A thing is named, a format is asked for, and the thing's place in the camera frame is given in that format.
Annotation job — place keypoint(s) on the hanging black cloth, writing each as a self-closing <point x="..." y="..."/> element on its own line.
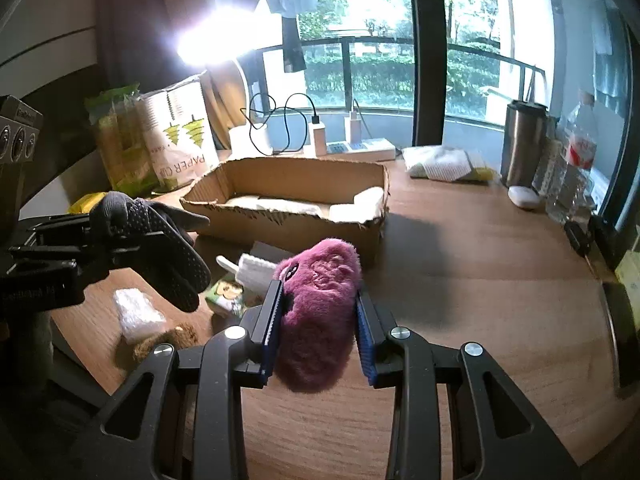
<point x="293" y="45"/>

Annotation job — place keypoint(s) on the dark window frame post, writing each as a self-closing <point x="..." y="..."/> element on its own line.
<point x="427" y="60"/>

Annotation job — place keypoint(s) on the white earbud case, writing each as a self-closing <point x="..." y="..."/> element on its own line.
<point x="525" y="197"/>

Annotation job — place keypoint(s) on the paper cup package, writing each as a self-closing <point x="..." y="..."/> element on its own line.
<point x="175" y="130"/>

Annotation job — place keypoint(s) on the white power strip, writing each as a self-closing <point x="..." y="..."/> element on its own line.
<point x="367" y="149"/>

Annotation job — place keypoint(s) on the cardboard box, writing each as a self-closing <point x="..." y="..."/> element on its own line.
<point x="300" y="180"/>

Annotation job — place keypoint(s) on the clear plastic wrapped white pad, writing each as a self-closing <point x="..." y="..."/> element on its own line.
<point x="136" y="312"/>

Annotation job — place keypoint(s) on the small yellow packet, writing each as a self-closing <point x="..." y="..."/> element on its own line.
<point x="85" y="203"/>

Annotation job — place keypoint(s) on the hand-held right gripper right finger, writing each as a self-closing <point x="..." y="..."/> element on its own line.
<point x="365" y="347"/>

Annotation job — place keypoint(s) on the white textured cloth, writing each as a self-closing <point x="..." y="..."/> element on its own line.
<point x="252" y="271"/>

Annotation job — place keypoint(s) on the cartoon print tissue packet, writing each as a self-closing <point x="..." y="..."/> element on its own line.
<point x="227" y="297"/>

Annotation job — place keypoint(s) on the white desk lamp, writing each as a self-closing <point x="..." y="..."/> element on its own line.
<point x="247" y="140"/>

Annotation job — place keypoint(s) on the brown fibre scrubber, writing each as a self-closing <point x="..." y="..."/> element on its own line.
<point x="167" y="342"/>

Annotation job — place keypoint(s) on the magenta plush toy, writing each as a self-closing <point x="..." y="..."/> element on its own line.
<point x="320" y="310"/>

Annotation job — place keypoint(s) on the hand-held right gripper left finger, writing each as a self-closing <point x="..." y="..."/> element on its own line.
<point x="272" y="332"/>

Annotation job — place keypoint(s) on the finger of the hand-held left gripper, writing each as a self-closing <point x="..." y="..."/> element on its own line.
<point x="60" y="255"/>
<point x="60" y="226"/>

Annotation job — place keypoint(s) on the wet wipes pack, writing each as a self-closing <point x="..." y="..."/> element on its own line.
<point x="440" y="162"/>

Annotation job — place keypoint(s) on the green snack packet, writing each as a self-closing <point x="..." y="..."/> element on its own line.
<point x="117" y="145"/>

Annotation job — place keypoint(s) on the black balcony railing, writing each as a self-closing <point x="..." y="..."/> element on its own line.
<point x="380" y="40"/>

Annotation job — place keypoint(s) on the black dotted glove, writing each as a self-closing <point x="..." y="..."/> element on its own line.
<point x="165" y="255"/>

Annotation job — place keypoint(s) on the long folded white cloth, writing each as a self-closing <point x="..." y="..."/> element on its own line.
<point x="275" y="206"/>

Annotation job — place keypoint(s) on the steel thermos flask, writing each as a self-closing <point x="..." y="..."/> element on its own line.
<point x="522" y="145"/>

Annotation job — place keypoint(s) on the clear plastic water bottle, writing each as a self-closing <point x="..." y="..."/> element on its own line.
<point x="575" y="160"/>

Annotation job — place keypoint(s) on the white waffle cloth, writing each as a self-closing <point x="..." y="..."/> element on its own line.
<point x="360" y="205"/>

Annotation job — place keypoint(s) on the small black object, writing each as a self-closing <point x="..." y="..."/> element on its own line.
<point x="579" y="239"/>

